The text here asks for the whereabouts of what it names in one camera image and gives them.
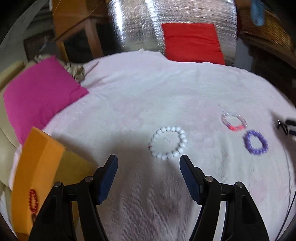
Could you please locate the red bead bracelet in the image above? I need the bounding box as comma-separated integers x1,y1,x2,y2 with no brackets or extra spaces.
28,189,39,218

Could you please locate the cream leather sofa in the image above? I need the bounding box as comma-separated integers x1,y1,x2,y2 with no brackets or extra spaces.
1,61,25,189

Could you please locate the clear pink bead bracelet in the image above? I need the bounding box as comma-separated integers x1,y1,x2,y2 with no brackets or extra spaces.
221,111,247,132

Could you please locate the wooden shelf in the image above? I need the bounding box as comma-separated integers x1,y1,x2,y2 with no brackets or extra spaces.
240,34,295,69

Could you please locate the white bead bracelet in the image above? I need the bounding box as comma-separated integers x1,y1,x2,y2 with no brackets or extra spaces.
149,126,188,161

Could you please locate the orange cardboard box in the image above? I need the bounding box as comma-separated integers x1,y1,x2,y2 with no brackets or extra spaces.
11,128,96,240

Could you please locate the red pillow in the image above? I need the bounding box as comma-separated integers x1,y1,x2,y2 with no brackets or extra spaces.
162,23,225,65

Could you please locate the silver foil insulation sheet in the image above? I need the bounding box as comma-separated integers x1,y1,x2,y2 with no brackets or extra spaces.
106,0,237,66

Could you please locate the patterned cloth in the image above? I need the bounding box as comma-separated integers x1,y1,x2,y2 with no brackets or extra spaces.
33,54,99,84

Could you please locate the purple bead bracelet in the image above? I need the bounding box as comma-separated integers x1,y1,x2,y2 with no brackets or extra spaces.
243,129,270,155

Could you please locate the wicker basket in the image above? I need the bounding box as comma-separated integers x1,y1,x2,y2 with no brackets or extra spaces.
235,1,295,51

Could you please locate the pink white bed blanket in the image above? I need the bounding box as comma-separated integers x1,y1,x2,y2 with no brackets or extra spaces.
42,50,295,240

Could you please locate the magenta pillow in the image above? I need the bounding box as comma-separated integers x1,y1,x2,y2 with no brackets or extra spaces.
3,57,89,145

